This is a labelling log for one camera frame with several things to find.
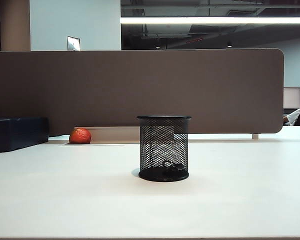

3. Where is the black mesh wire basket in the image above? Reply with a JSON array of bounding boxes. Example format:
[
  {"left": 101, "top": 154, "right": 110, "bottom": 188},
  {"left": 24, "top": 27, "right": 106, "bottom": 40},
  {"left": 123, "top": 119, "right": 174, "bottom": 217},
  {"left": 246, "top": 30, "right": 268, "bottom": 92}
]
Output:
[{"left": 136, "top": 115, "right": 192, "bottom": 182}]

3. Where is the orange fruit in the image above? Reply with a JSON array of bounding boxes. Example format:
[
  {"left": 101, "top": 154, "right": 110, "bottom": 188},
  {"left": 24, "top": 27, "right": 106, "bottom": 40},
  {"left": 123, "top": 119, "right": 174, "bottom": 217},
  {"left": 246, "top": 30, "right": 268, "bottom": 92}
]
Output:
[{"left": 69, "top": 127, "right": 92, "bottom": 145}]

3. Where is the white computer monitor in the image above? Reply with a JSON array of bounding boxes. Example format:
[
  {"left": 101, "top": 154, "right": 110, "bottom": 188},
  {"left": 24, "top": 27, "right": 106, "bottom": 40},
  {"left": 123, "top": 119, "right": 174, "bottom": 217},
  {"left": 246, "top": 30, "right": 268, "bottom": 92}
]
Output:
[{"left": 283, "top": 87, "right": 300, "bottom": 109}]

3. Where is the bunch of metal keys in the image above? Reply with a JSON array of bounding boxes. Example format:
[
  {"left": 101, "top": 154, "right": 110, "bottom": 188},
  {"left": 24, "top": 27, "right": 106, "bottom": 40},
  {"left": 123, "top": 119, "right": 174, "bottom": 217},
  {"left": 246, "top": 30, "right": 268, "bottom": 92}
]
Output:
[{"left": 161, "top": 159, "right": 185, "bottom": 176}]

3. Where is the dark blue box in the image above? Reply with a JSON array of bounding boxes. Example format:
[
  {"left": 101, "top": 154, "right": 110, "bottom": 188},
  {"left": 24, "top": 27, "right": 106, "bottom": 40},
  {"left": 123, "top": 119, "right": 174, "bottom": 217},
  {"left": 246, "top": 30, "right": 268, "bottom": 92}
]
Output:
[{"left": 0, "top": 116, "right": 50, "bottom": 154}]

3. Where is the long white ceiling light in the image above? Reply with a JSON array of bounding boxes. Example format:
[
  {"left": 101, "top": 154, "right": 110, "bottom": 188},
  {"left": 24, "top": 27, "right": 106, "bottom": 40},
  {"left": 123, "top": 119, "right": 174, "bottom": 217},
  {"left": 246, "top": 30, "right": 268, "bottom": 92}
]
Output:
[{"left": 119, "top": 16, "right": 300, "bottom": 25}]

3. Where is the brown desk partition panel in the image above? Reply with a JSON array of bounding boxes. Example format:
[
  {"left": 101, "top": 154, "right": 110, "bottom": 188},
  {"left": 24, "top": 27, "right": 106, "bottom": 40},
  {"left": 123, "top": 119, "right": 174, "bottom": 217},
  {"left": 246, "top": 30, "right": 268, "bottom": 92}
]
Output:
[{"left": 0, "top": 47, "right": 285, "bottom": 137}]

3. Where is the silver metal wall plate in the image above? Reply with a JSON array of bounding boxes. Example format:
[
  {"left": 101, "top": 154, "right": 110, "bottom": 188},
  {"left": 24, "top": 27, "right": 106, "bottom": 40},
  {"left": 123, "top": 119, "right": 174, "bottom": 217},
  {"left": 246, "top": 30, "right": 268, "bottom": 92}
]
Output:
[{"left": 66, "top": 35, "right": 81, "bottom": 52}]

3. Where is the person in white shirt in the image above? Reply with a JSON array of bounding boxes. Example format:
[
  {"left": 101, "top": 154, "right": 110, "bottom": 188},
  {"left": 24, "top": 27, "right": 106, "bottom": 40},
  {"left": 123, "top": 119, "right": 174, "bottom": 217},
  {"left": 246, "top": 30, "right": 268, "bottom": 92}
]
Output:
[{"left": 283, "top": 107, "right": 300, "bottom": 126}]

